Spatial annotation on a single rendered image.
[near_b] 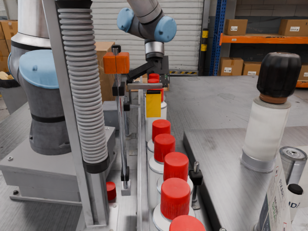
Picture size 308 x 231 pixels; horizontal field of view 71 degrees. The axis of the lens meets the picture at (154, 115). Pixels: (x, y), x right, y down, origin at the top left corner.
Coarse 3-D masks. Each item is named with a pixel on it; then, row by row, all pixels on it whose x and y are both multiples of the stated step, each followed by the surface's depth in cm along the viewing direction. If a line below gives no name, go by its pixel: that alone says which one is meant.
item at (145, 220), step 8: (144, 128) 62; (144, 136) 58; (144, 144) 54; (144, 152) 51; (144, 160) 48; (144, 168) 46; (144, 176) 43; (144, 184) 41; (144, 192) 40; (144, 200) 38; (144, 208) 36; (144, 216) 35; (144, 224) 34
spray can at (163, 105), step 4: (164, 104) 56; (164, 108) 56; (164, 112) 56; (164, 116) 57; (148, 120) 58; (152, 120) 57; (148, 124) 59; (148, 128) 59; (148, 132) 60; (148, 136) 60; (148, 140) 61
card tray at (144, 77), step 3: (144, 75) 157; (138, 78) 155; (144, 78) 155; (144, 81) 149; (168, 84) 130; (126, 87) 131; (168, 87) 131; (126, 90) 131; (132, 90) 131; (135, 90) 131; (165, 90) 131; (168, 90) 131
